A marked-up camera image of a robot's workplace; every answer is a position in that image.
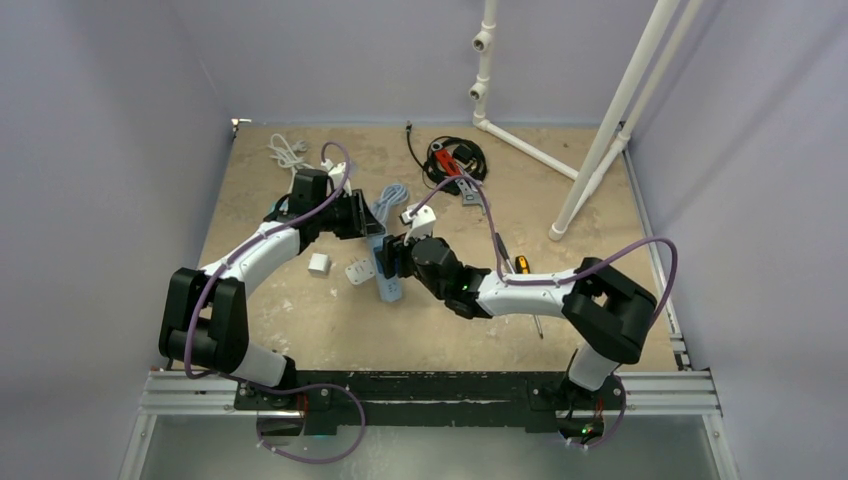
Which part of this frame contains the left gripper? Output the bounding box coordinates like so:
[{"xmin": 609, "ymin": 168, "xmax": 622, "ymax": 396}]
[{"xmin": 314, "ymin": 189, "xmax": 383, "ymax": 240}]

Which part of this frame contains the white grey adapter block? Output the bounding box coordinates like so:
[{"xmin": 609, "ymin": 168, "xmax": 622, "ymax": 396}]
[{"xmin": 345, "ymin": 258, "xmax": 376, "ymax": 286}]

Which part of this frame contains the blue power strip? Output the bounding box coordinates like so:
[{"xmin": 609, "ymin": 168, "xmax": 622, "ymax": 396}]
[{"xmin": 366, "ymin": 234, "xmax": 403, "ymax": 303}]

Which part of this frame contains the light blue cord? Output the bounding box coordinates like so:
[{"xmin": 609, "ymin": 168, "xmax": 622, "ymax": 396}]
[{"xmin": 370, "ymin": 182, "xmax": 411, "ymax": 228}]

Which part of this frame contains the white charger plug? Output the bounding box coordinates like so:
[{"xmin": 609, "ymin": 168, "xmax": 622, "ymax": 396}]
[{"xmin": 307, "ymin": 253, "xmax": 332, "ymax": 277}]

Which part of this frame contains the white power strip cord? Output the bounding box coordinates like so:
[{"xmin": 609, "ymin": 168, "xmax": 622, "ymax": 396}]
[{"xmin": 267, "ymin": 132, "xmax": 313, "ymax": 175}]

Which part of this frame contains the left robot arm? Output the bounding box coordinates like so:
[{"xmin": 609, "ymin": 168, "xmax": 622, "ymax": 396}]
[{"xmin": 158, "ymin": 163, "xmax": 385, "ymax": 409}]

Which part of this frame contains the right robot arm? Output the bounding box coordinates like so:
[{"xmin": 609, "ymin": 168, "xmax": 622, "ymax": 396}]
[{"xmin": 376, "ymin": 236, "xmax": 658, "ymax": 407}]

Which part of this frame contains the red adjustable wrench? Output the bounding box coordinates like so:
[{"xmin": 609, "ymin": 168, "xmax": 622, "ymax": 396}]
[{"xmin": 430, "ymin": 142, "xmax": 483, "ymax": 207}]

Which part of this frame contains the yellow black screwdriver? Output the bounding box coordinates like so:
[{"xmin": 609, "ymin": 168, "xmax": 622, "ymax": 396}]
[{"xmin": 513, "ymin": 255, "xmax": 544, "ymax": 339}]

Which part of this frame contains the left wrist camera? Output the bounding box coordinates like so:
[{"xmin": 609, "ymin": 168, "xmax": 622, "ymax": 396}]
[{"xmin": 321, "ymin": 159, "xmax": 352, "ymax": 194}]

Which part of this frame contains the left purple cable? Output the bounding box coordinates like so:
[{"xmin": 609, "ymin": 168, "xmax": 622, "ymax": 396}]
[{"xmin": 182, "ymin": 141, "xmax": 367, "ymax": 465}]

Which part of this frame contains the purple cable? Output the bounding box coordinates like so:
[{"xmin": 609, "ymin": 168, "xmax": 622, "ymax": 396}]
[
  {"xmin": 410, "ymin": 174, "xmax": 680, "ymax": 452},
  {"xmin": 182, "ymin": 141, "xmax": 367, "ymax": 465}
]

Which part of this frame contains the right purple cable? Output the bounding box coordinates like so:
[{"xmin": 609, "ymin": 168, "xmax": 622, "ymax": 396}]
[{"xmin": 410, "ymin": 174, "xmax": 680, "ymax": 452}]

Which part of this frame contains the coiled black cable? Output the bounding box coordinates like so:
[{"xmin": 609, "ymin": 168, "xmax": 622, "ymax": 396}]
[{"xmin": 404, "ymin": 120, "xmax": 490, "ymax": 197}]

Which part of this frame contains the black handle hammer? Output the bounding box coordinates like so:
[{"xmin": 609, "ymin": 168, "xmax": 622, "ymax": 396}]
[{"xmin": 495, "ymin": 232, "xmax": 515, "ymax": 273}]

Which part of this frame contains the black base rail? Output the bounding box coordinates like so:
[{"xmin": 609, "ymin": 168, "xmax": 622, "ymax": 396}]
[{"xmin": 234, "ymin": 370, "xmax": 624, "ymax": 435}]

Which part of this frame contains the white pvc pipe frame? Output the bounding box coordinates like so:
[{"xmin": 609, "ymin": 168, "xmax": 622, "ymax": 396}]
[{"xmin": 468, "ymin": 1, "xmax": 703, "ymax": 240}]

